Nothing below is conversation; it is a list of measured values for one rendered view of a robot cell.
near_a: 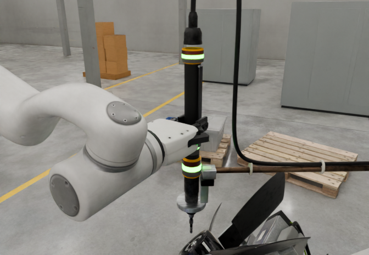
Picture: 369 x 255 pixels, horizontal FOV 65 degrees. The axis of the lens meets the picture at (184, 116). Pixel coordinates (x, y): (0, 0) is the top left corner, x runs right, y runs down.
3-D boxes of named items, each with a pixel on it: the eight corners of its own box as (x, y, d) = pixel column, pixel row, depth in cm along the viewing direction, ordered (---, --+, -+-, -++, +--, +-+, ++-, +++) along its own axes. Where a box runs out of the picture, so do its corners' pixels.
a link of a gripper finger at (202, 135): (166, 147, 53) (169, 135, 58) (209, 148, 53) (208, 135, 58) (166, 141, 53) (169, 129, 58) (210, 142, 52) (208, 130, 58)
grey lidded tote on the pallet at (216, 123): (226, 136, 430) (227, 115, 419) (218, 154, 376) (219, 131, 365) (199, 133, 441) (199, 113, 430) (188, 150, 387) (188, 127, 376)
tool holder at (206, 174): (212, 194, 73) (213, 160, 70) (216, 213, 67) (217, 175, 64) (176, 195, 73) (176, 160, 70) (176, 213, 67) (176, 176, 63)
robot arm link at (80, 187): (123, 118, 47) (110, 159, 52) (48, 148, 37) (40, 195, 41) (161, 149, 44) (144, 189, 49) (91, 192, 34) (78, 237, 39)
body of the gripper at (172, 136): (122, 163, 54) (159, 142, 63) (166, 179, 49) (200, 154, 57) (118, 125, 51) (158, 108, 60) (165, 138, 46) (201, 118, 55)
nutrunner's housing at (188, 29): (198, 207, 73) (202, 11, 57) (200, 217, 69) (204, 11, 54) (183, 207, 73) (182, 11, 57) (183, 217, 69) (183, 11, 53)
